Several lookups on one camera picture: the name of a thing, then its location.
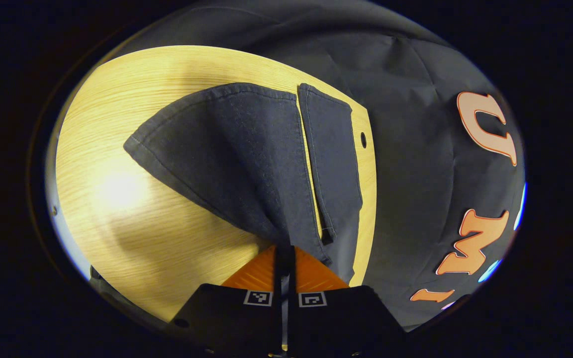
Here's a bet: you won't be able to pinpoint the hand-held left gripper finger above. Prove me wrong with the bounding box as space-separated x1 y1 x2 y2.
286 245 406 358
170 245 287 358

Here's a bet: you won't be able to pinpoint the dark blue jeans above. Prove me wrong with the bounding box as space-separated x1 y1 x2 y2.
123 83 364 284

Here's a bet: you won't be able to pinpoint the black backdrop cloth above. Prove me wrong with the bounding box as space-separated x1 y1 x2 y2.
117 0 527 333

